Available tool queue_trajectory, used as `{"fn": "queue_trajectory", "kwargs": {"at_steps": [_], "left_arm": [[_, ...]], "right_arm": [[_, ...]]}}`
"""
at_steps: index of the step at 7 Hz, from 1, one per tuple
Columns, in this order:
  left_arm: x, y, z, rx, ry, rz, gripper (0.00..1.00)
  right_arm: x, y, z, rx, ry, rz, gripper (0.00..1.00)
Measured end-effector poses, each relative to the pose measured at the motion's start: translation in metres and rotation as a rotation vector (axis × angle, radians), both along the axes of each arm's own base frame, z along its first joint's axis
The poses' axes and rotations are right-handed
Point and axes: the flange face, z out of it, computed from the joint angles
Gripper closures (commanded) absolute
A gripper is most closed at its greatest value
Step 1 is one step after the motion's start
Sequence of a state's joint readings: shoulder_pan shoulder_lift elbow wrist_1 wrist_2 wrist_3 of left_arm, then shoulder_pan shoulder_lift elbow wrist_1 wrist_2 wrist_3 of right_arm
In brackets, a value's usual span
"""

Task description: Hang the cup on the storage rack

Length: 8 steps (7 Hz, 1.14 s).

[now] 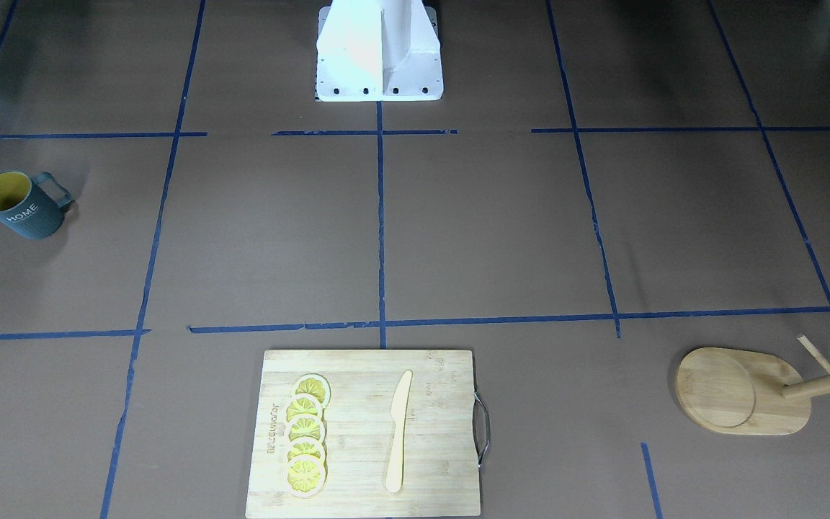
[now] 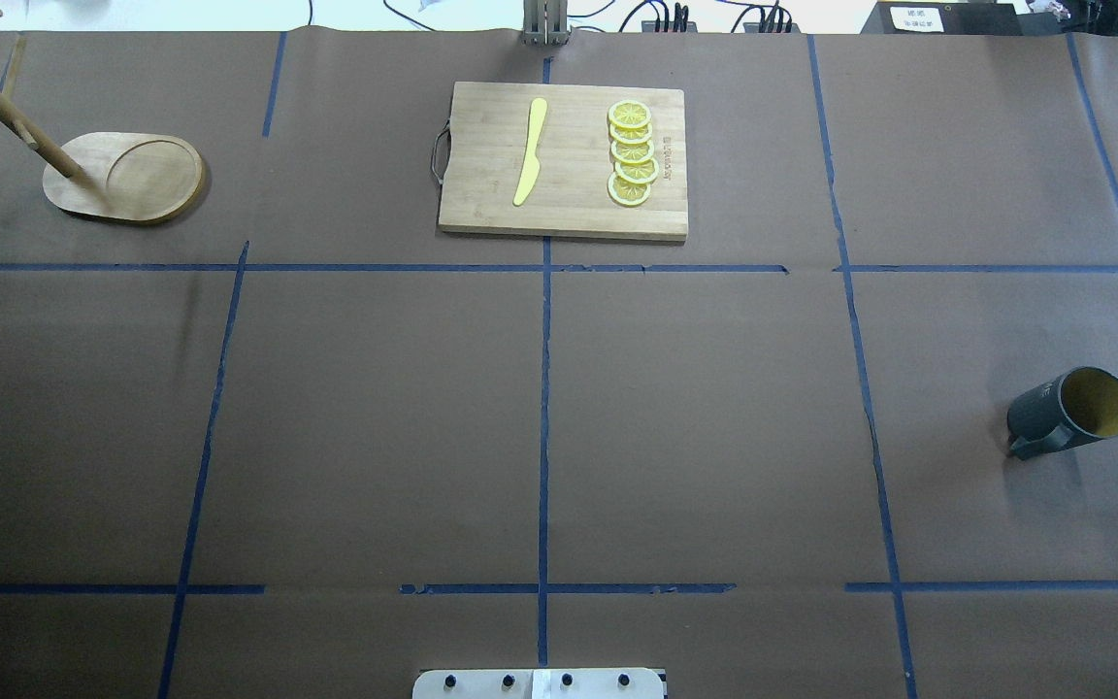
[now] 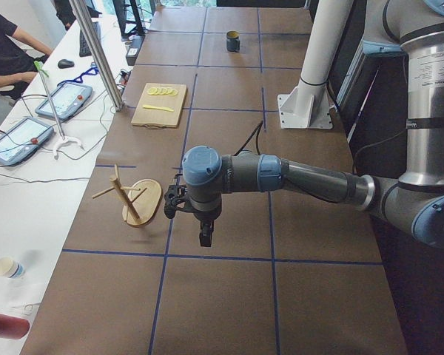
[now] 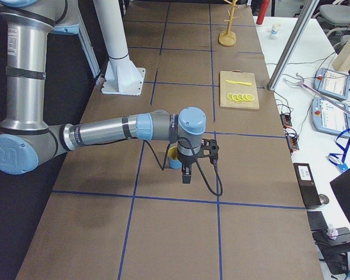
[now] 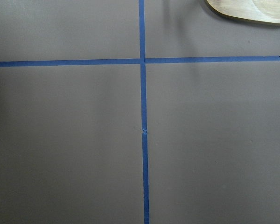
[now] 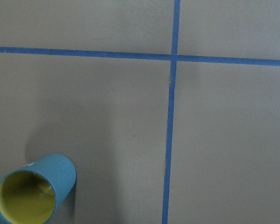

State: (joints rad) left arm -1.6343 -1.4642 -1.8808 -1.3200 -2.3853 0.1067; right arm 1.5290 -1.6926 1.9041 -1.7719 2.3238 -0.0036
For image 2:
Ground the wooden cup storage rack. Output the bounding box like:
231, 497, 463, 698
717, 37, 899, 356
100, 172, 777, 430
0, 10, 209, 225

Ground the bamboo cutting board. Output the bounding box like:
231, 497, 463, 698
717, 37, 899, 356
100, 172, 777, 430
438, 83, 689, 244

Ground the black box with label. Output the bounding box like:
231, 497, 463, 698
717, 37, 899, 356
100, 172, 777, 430
860, 1, 1024, 36

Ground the aluminium frame post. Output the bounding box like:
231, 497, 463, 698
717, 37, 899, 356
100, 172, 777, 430
520, 0, 572, 46

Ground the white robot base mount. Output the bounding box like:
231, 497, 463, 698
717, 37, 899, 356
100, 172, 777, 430
411, 667, 669, 698

